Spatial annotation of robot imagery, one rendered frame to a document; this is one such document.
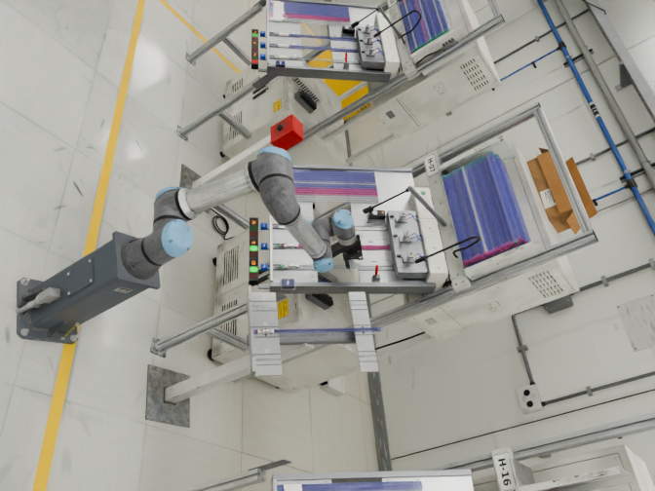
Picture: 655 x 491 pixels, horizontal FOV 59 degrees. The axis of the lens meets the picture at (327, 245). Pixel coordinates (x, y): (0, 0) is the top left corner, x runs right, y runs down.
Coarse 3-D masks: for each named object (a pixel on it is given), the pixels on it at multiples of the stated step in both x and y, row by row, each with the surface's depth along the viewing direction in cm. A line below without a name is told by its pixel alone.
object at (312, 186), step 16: (304, 176) 280; (320, 176) 281; (336, 176) 282; (352, 176) 283; (368, 176) 285; (304, 192) 274; (320, 192) 275; (336, 192) 276; (352, 192) 277; (368, 192) 279
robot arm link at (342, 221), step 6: (342, 210) 224; (336, 216) 223; (342, 216) 223; (348, 216) 222; (336, 222) 222; (342, 222) 221; (348, 222) 222; (336, 228) 224; (342, 228) 223; (348, 228) 224; (354, 228) 228; (336, 234) 226; (342, 234) 226; (348, 234) 227; (354, 234) 230
